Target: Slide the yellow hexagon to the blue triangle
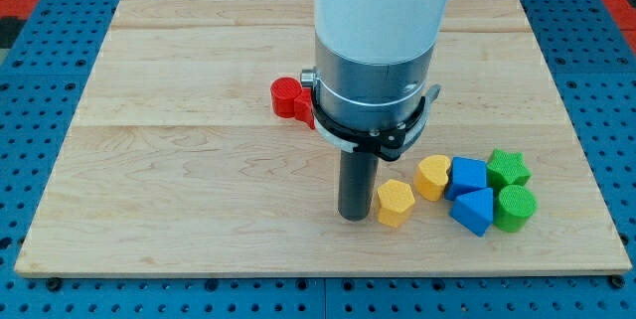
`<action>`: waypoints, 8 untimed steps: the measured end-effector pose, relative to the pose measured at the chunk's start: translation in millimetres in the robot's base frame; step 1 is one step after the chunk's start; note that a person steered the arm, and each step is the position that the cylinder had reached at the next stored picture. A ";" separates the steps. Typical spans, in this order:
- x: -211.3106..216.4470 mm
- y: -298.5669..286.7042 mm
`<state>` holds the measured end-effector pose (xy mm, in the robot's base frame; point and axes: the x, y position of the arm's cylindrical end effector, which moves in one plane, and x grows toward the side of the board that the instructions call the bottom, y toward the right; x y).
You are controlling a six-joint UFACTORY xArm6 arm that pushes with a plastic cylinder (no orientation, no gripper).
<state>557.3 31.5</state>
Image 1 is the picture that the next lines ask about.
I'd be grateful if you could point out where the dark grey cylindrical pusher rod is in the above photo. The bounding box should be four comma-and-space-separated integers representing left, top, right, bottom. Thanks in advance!
338, 151, 379, 222

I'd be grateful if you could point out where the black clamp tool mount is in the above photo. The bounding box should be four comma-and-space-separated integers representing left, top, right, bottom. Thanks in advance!
311, 84, 441, 162

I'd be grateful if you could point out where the yellow hexagon block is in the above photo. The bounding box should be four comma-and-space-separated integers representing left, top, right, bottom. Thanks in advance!
376, 179, 415, 228

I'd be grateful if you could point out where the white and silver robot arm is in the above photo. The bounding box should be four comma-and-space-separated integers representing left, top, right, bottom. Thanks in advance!
301, 0, 447, 222

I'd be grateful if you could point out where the blue triangle block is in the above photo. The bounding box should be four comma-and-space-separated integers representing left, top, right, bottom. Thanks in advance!
449, 188, 494, 237

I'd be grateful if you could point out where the yellow heart block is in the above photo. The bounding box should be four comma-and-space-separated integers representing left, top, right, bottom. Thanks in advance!
413, 155, 451, 202

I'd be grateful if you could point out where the red angular block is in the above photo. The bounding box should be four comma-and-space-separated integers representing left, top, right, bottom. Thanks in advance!
293, 87, 315, 129

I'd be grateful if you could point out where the blue cube block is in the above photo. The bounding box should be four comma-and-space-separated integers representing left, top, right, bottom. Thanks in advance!
444, 156, 487, 201

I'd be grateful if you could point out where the red cylinder block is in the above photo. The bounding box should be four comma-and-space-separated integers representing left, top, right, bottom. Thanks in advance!
270, 77, 302, 118

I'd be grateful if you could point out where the green star block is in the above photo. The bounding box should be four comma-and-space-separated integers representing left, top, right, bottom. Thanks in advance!
486, 148, 532, 194

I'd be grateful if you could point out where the green cylinder block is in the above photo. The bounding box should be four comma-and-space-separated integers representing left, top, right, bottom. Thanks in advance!
493, 185, 538, 233

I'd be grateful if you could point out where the light wooden board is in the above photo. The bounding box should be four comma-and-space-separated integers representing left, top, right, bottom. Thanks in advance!
15, 0, 632, 278

